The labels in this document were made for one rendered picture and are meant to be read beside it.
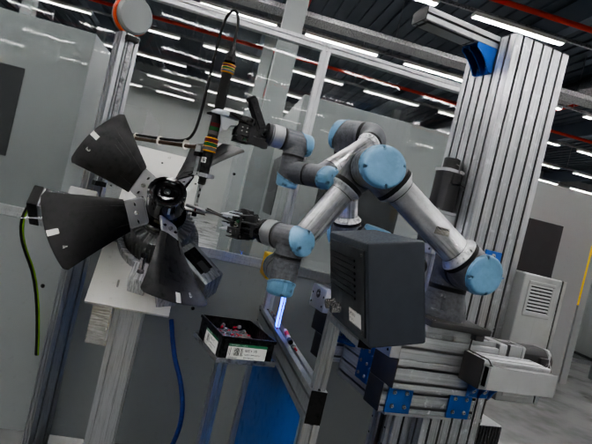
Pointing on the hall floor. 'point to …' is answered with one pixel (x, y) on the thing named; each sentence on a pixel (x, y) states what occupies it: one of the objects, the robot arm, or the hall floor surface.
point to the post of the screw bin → (211, 403)
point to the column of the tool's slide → (58, 352)
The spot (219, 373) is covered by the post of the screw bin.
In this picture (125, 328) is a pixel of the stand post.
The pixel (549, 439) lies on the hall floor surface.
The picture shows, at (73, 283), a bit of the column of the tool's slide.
